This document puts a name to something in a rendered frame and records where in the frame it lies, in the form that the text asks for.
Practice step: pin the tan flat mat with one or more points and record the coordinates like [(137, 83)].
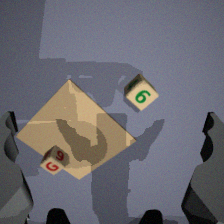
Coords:
[(76, 124)]

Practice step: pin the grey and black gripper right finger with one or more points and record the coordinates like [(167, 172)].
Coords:
[(203, 202)]

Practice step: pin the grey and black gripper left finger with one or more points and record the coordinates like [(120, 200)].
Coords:
[(15, 197)]

